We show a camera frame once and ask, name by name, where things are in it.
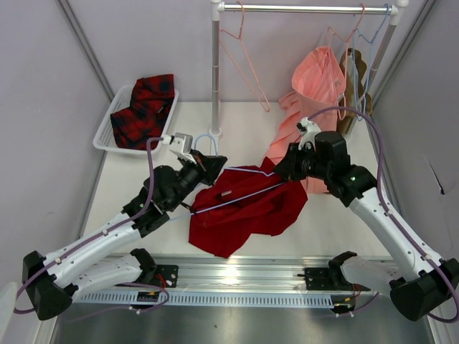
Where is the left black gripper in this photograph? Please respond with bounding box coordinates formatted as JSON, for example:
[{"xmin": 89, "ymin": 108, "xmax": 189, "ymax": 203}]
[{"xmin": 166, "ymin": 149, "xmax": 226, "ymax": 211}]

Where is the red skirt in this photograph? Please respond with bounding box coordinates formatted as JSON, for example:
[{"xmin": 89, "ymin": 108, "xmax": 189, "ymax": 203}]
[{"xmin": 189, "ymin": 158, "xmax": 308, "ymax": 258}]

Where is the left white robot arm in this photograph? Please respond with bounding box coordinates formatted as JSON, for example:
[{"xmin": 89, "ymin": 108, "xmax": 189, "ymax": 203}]
[{"xmin": 18, "ymin": 148, "xmax": 227, "ymax": 320}]

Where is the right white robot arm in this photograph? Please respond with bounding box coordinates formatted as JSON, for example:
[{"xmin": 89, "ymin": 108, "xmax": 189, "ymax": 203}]
[{"xmin": 274, "ymin": 131, "xmax": 458, "ymax": 321}]

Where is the pink pleated skirt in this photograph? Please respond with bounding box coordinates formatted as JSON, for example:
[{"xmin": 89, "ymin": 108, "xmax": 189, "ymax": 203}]
[{"xmin": 264, "ymin": 45, "xmax": 346, "ymax": 194}]

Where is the red black plaid garment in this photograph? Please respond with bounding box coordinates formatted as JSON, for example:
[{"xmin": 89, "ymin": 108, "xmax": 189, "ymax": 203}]
[{"xmin": 110, "ymin": 74, "xmax": 176, "ymax": 151}]

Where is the brown garment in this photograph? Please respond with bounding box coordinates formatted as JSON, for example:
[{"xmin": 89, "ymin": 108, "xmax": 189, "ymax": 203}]
[{"xmin": 339, "ymin": 48, "xmax": 373, "ymax": 116}]

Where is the white plastic basket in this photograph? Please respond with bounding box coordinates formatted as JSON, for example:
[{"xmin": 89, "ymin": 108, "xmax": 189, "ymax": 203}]
[{"xmin": 93, "ymin": 85, "xmax": 179, "ymax": 155}]

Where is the white metal clothes rack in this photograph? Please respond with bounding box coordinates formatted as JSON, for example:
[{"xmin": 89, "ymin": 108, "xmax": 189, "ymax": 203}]
[{"xmin": 208, "ymin": 0, "xmax": 410, "ymax": 172}]

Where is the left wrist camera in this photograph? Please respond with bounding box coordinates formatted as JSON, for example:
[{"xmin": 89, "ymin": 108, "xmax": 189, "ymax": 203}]
[{"xmin": 161, "ymin": 133, "xmax": 197, "ymax": 164}]

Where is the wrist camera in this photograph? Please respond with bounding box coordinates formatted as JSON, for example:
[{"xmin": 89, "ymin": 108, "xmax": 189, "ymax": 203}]
[
  {"xmin": 297, "ymin": 117, "xmax": 321, "ymax": 150},
  {"xmin": 161, "ymin": 133, "xmax": 197, "ymax": 164}
]

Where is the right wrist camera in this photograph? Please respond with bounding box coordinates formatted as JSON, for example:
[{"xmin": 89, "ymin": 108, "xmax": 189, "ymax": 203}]
[{"xmin": 297, "ymin": 117, "xmax": 321, "ymax": 150}]

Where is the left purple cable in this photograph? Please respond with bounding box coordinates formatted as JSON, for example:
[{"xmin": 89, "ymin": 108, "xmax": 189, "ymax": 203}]
[{"xmin": 14, "ymin": 136, "xmax": 171, "ymax": 320}]

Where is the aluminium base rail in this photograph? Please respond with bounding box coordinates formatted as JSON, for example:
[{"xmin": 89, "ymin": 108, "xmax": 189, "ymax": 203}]
[{"xmin": 47, "ymin": 252, "xmax": 439, "ymax": 295}]

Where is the white slotted cable duct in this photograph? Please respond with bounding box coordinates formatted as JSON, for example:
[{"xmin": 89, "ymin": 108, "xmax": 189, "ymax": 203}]
[{"xmin": 77, "ymin": 289, "xmax": 334, "ymax": 309}]

